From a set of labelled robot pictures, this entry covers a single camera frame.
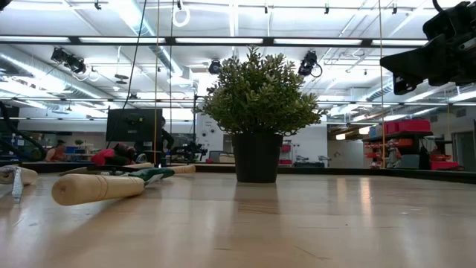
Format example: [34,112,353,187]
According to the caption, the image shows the chrome trowel wooden handle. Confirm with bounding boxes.
[0,165,39,204]

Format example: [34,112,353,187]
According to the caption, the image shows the person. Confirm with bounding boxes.
[44,139,68,163]
[159,115,176,167]

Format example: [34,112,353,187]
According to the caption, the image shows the black overhead frame bar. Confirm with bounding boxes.
[0,35,428,48]

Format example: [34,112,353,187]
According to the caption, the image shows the red storage bin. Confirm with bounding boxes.
[430,153,461,171]

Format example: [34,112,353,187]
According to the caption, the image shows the chrome hand rake wooden handle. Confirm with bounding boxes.
[166,164,197,175]

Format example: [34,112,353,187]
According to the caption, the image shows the red and black garden gloves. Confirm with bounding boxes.
[91,142,138,167]

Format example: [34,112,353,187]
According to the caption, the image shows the white cable loop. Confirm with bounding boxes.
[172,7,191,28]

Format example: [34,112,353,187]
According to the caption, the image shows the black hanging cable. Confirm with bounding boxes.
[106,0,148,149]

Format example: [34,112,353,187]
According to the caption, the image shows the black background robot equipment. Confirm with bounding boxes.
[170,140,209,164]

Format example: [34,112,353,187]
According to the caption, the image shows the black monitor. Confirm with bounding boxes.
[106,108,164,143]

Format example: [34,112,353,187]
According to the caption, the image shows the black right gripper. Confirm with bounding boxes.
[379,33,476,96]

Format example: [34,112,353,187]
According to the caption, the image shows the shelf with red bins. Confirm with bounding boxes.
[362,118,434,170]

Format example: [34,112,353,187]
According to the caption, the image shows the black aluminium table frame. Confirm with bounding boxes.
[0,160,476,184]

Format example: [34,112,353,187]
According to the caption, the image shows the red wall bins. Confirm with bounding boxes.
[277,143,294,166]

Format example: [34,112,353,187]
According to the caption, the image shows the black curved hose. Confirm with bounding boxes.
[0,100,48,162]

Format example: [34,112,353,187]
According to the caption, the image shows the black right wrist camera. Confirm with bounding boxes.
[422,1,476,38]

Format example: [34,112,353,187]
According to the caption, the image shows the green plant in black pot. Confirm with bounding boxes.
[196,45,329,184]

